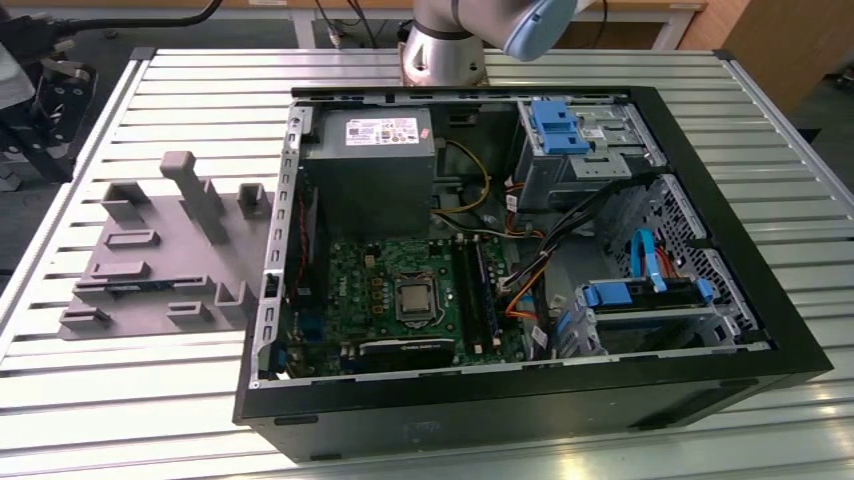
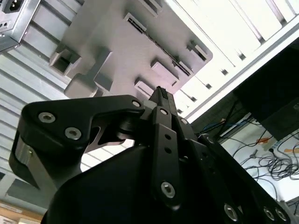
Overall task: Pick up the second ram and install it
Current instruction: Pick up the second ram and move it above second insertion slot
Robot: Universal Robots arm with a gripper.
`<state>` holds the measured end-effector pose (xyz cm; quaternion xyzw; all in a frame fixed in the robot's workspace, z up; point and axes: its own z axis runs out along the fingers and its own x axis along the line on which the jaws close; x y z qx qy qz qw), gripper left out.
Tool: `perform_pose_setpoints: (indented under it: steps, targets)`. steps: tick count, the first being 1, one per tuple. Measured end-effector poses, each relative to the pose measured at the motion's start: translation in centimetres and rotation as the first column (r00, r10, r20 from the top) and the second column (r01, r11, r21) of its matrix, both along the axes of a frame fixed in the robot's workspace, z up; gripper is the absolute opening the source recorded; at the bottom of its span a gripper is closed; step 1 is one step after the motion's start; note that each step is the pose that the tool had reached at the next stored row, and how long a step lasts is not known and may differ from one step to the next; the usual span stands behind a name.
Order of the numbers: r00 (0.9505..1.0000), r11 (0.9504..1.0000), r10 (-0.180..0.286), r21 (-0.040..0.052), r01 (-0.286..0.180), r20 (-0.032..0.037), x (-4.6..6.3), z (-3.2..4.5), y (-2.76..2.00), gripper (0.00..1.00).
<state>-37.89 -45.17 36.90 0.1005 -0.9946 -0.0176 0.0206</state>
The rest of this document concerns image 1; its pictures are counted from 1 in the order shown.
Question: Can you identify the black graphics card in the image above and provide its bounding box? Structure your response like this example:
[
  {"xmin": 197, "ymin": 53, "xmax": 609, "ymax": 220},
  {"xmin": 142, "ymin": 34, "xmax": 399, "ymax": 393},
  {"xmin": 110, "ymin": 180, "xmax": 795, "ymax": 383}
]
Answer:
[{"xmin": 337, "ymin": 335, "xmax": 460, "ymax": 374}]

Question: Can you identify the silver CPU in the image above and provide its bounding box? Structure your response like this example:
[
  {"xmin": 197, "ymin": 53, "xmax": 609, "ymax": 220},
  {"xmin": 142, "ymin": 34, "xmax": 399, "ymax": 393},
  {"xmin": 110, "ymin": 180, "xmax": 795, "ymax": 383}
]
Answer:
[{"xmin": 397, "ymin": 285, "xmax": 435, "ymax": 317}]

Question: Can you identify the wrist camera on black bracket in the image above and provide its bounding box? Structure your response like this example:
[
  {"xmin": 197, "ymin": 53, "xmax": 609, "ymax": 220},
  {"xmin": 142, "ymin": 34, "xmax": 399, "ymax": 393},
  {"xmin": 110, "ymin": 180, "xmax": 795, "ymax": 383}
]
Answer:
[{"xmin": 36, "ymin": 55, "xmax": 100, "ymax": 147}]

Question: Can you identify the brown wooden cabinet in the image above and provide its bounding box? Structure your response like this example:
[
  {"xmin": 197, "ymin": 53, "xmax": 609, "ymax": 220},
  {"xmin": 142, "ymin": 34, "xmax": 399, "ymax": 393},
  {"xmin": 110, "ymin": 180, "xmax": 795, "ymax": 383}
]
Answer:
[{"xmin": 679, "ymin": 0, "xmax": 854, "ymax": 117}]

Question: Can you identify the grey parts rack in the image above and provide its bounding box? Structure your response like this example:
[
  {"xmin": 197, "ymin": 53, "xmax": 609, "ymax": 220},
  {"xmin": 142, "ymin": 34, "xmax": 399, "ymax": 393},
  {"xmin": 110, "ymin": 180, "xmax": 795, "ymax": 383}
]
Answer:
[{"xmin": 57, "ymin": 150, "xmax": 276, "ymax": 342}]

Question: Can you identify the black open PC case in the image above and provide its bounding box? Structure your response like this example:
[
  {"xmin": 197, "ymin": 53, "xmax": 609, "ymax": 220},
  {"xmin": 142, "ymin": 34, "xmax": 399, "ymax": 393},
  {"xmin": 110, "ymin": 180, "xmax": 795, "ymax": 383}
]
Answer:
[{"xmin": 231, "ymin": 85, "xmax": 835, "ymax": 464}]

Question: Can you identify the black RAM slot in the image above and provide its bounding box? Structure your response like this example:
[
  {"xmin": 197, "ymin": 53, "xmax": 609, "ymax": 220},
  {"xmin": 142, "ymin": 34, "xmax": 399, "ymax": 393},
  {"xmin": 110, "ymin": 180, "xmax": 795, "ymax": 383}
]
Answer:
[
  {"xmin": 459, "ymin": 234, "xmax": 492, "ymax": 352},
  {"xmin": 451, "ymin": 234, "xmax": 483, "ymax": 355}
]

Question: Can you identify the yellow power wire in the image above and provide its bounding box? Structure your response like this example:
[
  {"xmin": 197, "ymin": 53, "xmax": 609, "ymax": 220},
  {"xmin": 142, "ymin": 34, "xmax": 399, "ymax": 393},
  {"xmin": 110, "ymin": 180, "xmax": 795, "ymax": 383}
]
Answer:
[{"xmin": 429, "ymin": 139, "xmax": 493, "ymax": 217}]

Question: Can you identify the black camera cable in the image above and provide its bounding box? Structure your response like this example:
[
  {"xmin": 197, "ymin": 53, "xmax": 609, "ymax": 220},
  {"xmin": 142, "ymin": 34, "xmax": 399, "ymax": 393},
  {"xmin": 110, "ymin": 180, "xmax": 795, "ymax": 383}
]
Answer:
[{"xmin": 0, "ymin": 0, "xmax": 225, "ymax": 40}]

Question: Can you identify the grey metal disk bay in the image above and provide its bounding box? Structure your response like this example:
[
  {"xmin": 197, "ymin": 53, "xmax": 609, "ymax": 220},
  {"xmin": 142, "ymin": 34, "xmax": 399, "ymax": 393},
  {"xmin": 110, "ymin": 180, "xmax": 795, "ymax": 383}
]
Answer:
[{"xmin": 556, "ymin": 299, "xmax": 770, "ymax": 359}]

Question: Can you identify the grey power supply unit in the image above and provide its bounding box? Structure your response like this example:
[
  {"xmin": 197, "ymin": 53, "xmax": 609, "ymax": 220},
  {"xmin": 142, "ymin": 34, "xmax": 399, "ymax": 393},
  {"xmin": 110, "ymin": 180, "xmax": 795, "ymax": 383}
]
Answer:
[{"xmin": 303, "ymin": 106, "xmax": 440, "ymax": 236}]

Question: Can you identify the black cable bundle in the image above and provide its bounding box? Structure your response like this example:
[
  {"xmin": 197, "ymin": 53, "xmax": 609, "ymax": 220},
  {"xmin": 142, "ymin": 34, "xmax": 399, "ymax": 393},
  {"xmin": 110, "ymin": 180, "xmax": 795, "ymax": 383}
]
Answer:
[{"xmin": 496, "ymin": 172, "xmax": 659, "ymax": 296}]

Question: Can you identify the white framed wooden desk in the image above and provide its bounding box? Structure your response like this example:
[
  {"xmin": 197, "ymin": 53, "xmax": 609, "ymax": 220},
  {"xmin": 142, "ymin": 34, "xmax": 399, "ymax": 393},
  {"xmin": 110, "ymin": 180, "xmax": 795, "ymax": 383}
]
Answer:
[{"xmin": 219, "ymin": 0, "xmax": 710, "ymax": 51}]

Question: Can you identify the green motherboard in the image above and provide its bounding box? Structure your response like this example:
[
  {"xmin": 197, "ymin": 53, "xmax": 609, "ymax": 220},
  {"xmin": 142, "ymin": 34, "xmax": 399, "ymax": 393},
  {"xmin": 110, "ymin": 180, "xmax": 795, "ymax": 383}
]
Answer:
[{"xmin": 284, "ymin": 234, "xmax": 539, "ymax": 377}]

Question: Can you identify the orange wire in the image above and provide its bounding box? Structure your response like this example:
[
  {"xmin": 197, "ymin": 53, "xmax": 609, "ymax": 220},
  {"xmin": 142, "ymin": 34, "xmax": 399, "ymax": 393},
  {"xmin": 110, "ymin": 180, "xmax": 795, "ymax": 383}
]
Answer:
[{"xmin": 503, "ymin": 294, "xmax": 536, "ymax": 321}]

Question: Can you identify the grey metal drive cage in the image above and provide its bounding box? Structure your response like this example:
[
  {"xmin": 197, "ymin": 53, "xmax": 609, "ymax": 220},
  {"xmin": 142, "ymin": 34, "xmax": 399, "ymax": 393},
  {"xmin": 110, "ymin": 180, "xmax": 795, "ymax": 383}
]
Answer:
[{"xmin": 513, "ymin": 98, "xmax": 670, "ymax": 212}]

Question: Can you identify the blue flat wire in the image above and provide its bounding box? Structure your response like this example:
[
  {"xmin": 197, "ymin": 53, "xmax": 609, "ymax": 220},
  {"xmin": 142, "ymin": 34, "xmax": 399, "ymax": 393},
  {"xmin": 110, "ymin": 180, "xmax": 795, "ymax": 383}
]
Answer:
[{"xmin": 629, "ymin": 227, "xmax": 670, "ymax": 295}]

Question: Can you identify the CPU socket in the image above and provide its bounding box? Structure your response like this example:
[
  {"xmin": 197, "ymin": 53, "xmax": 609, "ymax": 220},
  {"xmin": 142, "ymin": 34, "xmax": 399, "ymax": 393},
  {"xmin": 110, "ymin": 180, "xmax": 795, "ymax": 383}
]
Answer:
[{"xmin": 389, "ymin": 270, "xmax": 444, "ymax": 329}]

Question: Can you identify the blue plastic drive latch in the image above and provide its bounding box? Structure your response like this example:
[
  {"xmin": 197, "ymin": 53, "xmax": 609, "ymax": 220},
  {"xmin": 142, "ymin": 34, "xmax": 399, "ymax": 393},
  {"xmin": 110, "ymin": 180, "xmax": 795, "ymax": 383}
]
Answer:
[{"xmin": 531, "ymin": 99, "xmax": 593, "ymax": 155}]

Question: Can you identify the hard disk in blue carrier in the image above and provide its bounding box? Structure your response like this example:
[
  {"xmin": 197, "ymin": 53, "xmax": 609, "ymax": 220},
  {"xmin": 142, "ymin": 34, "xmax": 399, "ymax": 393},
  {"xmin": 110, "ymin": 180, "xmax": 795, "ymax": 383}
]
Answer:
[{"xmin": 580, "ymin": 277, "xmax": 716, "ymax": 311}]

